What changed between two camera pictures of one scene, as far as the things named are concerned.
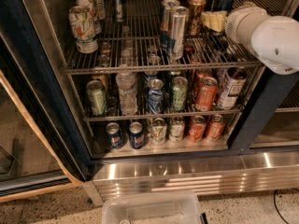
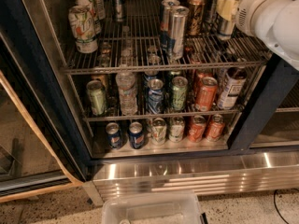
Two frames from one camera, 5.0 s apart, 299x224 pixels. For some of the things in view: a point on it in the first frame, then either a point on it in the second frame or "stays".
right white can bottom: (176, 129) stays
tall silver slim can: (118, 3) stays
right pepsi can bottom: (136, 135) stays
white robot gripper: (234, 24) → (247, 12)
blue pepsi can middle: (155, 96) stays
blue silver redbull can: (226, 3) → (225, 28)
